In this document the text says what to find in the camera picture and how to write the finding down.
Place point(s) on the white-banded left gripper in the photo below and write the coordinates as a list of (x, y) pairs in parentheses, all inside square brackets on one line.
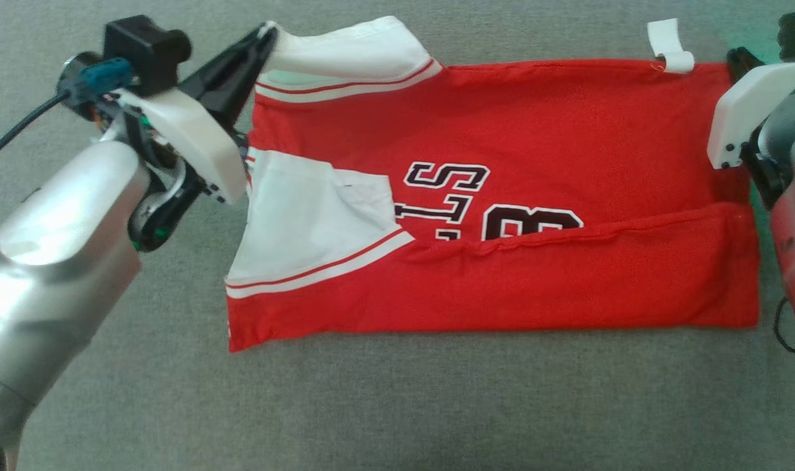
[(195, 137)]

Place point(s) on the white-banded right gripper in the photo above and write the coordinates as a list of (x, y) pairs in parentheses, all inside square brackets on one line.
[(744, 98)]

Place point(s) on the red white Bulls jersey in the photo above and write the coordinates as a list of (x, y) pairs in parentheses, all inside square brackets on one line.
[(535, 131)]

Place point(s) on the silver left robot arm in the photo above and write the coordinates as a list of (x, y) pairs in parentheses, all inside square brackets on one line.
[(57, 261)]

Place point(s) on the large grey fabric sofa seat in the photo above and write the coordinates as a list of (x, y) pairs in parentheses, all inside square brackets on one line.
[(397, 405)]

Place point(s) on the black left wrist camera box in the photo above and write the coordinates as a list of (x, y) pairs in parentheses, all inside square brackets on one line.
[(142, 52)]

